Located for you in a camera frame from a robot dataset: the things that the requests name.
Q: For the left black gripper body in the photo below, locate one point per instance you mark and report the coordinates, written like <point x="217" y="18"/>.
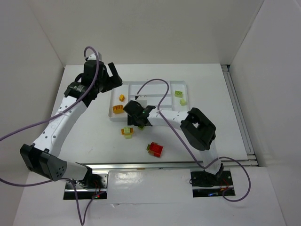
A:
<point x="109" y="78"/>

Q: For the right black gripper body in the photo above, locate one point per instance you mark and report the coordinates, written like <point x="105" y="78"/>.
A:
<point x="136" y="118"/>

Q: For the yellow oval lego piece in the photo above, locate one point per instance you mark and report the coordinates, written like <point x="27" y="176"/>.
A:
<point x="118" y="109"/>

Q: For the small yellow lego brick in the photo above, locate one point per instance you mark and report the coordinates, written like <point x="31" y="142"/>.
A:
<point x="121" y="98"/>

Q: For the red and green lego stack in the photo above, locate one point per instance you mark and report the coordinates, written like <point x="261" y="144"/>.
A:
<point x="154" y="149"/>

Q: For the light green lego brick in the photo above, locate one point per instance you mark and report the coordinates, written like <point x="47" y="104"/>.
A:
<point x="178" y="94"/>

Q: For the pale green small lego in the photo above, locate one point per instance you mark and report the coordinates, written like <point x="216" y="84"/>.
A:
<point x="183" y="102"/>

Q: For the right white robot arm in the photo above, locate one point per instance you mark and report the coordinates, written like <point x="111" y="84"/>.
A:
<point x="196" y="132"/>

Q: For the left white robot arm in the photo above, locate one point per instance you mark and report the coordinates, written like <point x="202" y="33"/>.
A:
<point x="41" y="156"/>

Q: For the white compartment tray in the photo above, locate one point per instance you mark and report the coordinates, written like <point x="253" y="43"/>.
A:
<point x="154" y="92"/>

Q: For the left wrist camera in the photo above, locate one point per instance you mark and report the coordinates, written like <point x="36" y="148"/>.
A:
<point x="94" y="56"/>

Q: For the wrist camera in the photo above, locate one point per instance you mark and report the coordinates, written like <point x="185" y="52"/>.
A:
<point x="94" y="56"/>
<point x="141" y="99"/>

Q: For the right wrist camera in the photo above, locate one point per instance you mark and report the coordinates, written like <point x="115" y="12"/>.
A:
<point x="141" y="99"/>

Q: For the aluminium rail front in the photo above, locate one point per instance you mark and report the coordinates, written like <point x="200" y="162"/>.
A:
<point x="162" y="165"/>

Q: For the aluminium rail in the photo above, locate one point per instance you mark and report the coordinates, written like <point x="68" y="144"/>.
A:
<point x="162" y="165"/>
<point x="239" y="116"/>

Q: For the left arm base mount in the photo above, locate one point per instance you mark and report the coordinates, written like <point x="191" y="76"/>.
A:
<point x="97" y="188"/>

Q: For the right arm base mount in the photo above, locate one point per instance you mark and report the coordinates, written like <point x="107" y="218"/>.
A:
<point x="202" y="186"/>

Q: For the aluminium rail right side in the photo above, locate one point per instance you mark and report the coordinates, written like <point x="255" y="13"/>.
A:
<point x="239" y="116"/>

